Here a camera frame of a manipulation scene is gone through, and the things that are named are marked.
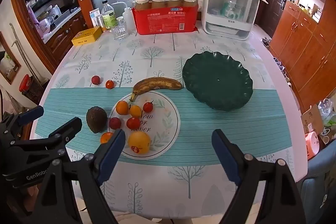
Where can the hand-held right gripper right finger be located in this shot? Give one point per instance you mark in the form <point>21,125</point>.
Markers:
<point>225,158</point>

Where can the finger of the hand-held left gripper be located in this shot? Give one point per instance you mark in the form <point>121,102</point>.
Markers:
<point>30,114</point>
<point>67,129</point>

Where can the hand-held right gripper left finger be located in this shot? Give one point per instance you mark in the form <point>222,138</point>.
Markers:
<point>113,155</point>

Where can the small orange mandarin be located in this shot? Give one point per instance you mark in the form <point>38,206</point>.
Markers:
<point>135,111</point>
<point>122,107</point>
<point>105,138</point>

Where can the large orange with sticker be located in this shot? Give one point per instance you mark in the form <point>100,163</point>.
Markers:
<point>139,142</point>

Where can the dark avocado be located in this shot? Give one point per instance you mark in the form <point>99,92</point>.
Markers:
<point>96,119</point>

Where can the dark green scalloped plate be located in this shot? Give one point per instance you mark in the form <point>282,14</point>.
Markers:
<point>218,82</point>

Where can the overripe brown banana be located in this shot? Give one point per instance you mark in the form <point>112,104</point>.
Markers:
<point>157,83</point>

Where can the red container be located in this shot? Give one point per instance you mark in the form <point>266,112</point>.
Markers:
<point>25,82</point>

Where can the teal striped table runner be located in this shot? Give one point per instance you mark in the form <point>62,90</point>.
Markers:
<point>210,119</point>

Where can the wooden kitchen partition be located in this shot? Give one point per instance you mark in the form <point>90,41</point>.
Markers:
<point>44,56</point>

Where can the red cherry tomato with stem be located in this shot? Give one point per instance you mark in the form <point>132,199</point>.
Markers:
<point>148,106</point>

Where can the white mop pole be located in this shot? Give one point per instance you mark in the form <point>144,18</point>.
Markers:
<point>22,53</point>

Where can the pink round appliance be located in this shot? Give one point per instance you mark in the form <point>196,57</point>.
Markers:
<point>313,145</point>

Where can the blue chair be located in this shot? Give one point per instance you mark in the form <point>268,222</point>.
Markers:
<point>315,187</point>

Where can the cardboard box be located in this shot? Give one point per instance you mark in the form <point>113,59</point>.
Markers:
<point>311,119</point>

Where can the flat yellow box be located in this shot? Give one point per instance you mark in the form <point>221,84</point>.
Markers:
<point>86,36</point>

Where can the white tree print tablecloth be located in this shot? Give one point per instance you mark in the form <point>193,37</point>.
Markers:
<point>162,56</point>

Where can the clear glass tumbler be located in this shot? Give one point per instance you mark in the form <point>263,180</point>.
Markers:
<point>120,31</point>

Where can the clear plastic bag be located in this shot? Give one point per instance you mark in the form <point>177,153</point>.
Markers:
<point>326,108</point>

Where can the small metal can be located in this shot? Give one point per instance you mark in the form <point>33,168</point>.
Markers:
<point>100,22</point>

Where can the white and blue box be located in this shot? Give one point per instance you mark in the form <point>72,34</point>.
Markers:
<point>94,16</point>

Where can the clear bottle with green label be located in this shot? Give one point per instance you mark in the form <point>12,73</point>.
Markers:
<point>108,18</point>

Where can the white squeeze bottle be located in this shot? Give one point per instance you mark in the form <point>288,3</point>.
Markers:
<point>127,19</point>

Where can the white countertop sterilizer cabinet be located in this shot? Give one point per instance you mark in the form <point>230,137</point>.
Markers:
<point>225,27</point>

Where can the wooden sideboard cabinet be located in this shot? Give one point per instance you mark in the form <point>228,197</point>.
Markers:
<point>302,50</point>

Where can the red paper cup package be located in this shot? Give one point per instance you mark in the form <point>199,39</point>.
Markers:
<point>162,20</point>

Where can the wooden picture frame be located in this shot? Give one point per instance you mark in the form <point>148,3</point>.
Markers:
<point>18,66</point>

